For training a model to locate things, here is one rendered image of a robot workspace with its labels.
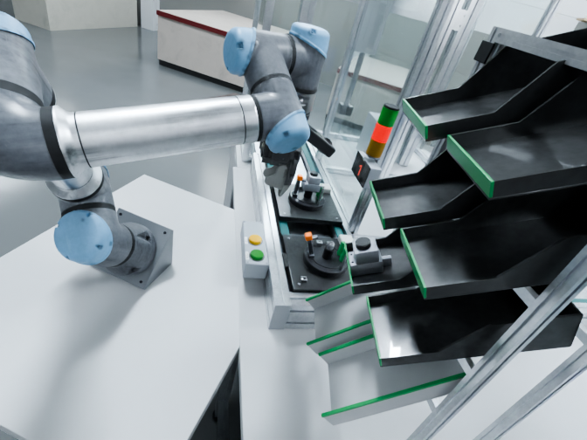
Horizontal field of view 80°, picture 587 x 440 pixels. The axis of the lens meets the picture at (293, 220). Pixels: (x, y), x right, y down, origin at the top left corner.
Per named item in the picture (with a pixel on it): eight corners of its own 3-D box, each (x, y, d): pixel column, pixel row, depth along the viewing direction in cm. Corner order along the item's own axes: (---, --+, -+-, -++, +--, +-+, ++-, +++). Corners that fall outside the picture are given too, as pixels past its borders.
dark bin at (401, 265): (352, 295, 67) (348, 267, 63) (345, 250, 78) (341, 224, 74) (506, 274, 63) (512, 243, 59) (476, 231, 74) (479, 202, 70)
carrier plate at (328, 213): (279, 220, 123) (279, 216, 121) (271, 185, 142) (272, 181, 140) (341, 226, 129) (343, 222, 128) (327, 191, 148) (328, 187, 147)
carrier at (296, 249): (292, 294, 96) (302, 261, 89) (280, 238, 115) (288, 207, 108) (370, 297, 102) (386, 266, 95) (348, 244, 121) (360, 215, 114)
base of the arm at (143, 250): (96, 265, 99) (72, 262, 89) (119, 216, 101) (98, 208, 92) (142, 284, 97) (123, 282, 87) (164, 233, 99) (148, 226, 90)
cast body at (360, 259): (351, 277, 70) (348, 250, 66) (349, 262, 74) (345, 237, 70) (394, 271, 69) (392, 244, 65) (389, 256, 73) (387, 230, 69)
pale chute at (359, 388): (333, 426, 66) (321, 416, 64) (328, 363, 77) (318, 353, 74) (484, 385, 57) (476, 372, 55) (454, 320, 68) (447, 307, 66)
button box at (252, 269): (242, 278, 103) (245, 263, 100) (239, 234, 120) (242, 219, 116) (265, 279, 105) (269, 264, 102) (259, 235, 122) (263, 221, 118)
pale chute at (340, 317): (316, 354, 78) (306, 344, 75) (314, 309, 88) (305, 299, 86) (439, 312, 69) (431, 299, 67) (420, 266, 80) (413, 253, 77)
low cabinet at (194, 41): (295, 78, 709) (305, 35, 665) (255, 98, 538) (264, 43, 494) (218, 52, 733) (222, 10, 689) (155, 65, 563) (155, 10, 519)
